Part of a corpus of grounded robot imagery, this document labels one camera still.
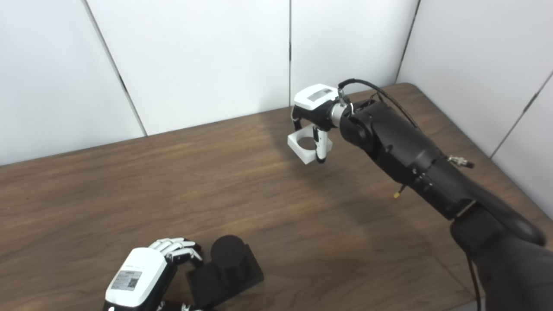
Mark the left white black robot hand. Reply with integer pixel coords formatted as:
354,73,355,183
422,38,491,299
102,237,203,311

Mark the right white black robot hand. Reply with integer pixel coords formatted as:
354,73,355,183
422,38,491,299
291,84,344,164

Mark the black cylindrical peg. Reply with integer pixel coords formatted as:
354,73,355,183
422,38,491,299
186,235,264,309

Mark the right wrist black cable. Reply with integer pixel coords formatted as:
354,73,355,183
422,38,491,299
337,78,419,129

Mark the white square piece with hole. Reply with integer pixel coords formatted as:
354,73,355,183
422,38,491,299
288,125,334,165

